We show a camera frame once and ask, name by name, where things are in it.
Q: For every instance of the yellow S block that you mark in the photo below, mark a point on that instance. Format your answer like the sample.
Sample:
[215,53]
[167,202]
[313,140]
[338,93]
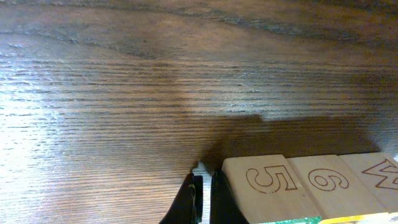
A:
[378,172]
[336,191]

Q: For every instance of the green R letter block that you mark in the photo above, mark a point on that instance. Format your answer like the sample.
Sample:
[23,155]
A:
[267,190]

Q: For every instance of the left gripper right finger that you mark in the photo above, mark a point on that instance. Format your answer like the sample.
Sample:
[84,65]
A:
[223,207]

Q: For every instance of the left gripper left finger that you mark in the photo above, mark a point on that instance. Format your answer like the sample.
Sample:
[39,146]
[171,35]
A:
[187,206]

